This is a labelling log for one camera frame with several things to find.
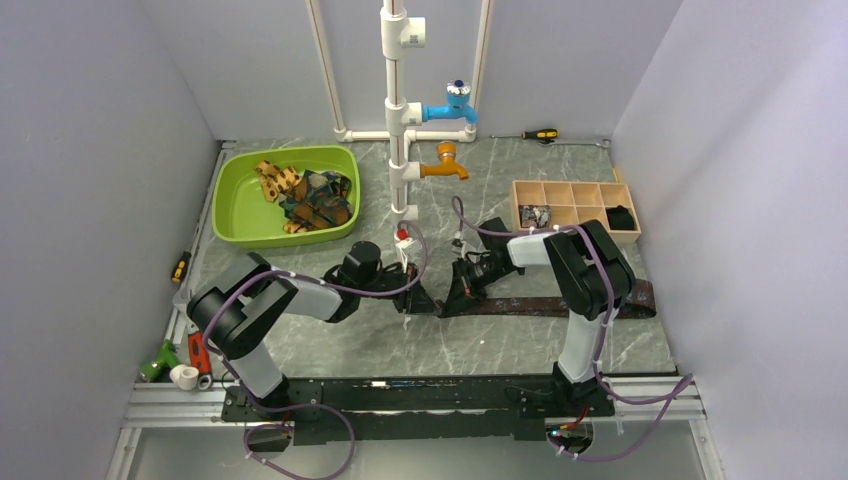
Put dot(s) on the yellow black screwdriver back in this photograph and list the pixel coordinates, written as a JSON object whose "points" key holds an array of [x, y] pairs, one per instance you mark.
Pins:
{"points": [[545, 135]]}

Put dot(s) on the yellow black screwdriver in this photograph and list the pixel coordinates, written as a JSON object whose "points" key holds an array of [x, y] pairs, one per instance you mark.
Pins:
{"points": [[181, 267], [545, 135]]}

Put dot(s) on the dark brown floral tie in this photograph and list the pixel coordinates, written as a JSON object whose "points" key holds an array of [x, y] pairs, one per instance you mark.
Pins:
{"points": [[640, 304]]}

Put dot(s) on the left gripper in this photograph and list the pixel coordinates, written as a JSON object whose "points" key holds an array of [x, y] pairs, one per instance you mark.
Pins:
{"points": [[416, 300]]}

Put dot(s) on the black rolled tie in tray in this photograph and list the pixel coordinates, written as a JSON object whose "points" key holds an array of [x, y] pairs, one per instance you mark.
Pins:
{"points": [[620, 218]]}

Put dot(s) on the orange faucet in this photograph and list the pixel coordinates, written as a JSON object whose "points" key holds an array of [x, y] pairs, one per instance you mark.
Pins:
{"points": [[447, 163]]}

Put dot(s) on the green plastic basin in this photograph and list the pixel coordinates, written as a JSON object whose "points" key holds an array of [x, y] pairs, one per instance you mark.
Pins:
{"points": [[241, 213]]}

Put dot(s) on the white pvc pipe assembly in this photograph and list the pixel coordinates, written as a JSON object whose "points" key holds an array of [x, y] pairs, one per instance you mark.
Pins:
{"points": [[403, 119]]}

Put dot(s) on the blue faucet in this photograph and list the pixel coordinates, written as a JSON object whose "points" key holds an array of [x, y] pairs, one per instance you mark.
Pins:
{"points": [[458, 96]]}

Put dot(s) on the white pipe fitting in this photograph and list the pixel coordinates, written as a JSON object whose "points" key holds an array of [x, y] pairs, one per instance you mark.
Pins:
{"points": [[185, 377]]}

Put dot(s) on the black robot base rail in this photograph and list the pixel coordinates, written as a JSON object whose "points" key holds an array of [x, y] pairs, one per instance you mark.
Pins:
{"points": [[521, 407]]}

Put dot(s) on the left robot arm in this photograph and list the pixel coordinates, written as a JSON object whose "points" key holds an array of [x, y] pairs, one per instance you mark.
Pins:
{"points": [[237, 310]]}

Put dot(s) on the dark teal patterned tie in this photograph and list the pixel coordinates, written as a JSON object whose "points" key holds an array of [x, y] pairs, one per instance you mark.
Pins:
{"points": [[316, 201]]}

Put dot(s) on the silver wrench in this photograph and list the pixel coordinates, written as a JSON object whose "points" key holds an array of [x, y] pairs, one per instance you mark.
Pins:
{"points": [[601, 143]]}

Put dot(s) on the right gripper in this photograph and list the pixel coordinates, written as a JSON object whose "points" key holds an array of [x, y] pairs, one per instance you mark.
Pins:
{"points": [[460, 297]]}

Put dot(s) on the red handled pliers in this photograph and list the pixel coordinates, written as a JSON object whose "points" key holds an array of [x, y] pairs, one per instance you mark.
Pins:
{"points": [[199, 356]]}

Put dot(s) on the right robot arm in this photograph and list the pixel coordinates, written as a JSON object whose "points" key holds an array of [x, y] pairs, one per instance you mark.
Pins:
{"points": [[590, 272]]}

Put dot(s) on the aluminium frame rail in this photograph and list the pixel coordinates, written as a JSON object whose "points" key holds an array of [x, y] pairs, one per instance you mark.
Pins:
{"points": [[165, 406]]}

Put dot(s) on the wooden compartment tray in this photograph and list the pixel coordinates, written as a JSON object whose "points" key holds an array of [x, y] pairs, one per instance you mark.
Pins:
{"points": [[575, 202]]}

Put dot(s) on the yellow black screwdriver left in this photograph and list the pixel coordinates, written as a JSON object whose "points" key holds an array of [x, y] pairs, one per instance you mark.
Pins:
{"points": [[181, 267]]}

